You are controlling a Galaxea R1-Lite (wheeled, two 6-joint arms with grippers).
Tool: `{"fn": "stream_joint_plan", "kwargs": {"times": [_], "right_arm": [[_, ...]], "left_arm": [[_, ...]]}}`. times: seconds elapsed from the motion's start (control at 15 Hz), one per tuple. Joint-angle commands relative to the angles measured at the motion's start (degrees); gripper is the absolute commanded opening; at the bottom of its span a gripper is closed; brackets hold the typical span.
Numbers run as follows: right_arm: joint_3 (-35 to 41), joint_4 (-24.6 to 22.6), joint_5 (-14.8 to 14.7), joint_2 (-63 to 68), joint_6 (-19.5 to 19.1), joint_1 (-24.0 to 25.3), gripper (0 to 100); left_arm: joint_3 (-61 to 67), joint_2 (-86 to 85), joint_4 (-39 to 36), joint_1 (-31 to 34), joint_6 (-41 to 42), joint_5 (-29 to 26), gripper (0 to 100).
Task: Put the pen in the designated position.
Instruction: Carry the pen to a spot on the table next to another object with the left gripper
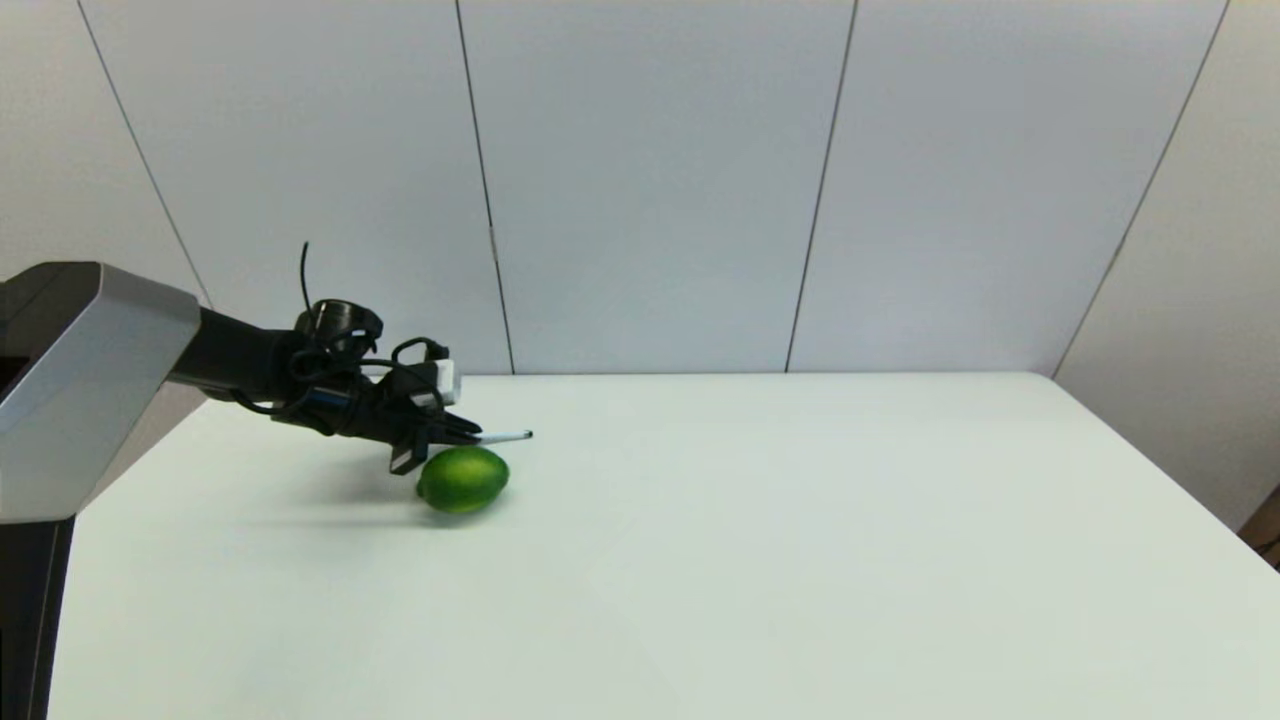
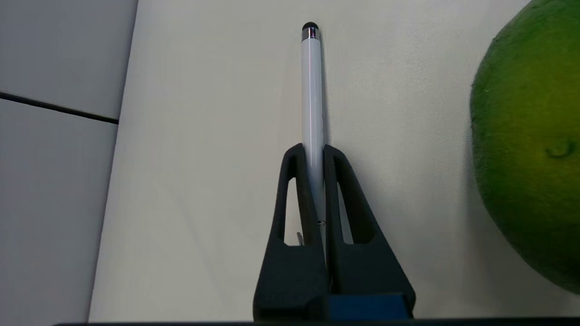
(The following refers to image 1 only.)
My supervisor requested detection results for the green lime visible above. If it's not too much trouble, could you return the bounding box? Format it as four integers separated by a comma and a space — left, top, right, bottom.
417, 446, 511, 515

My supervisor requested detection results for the brown wooden furniture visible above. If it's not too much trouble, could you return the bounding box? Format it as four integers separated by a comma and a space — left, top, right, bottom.
1237, 483, 1280, 573

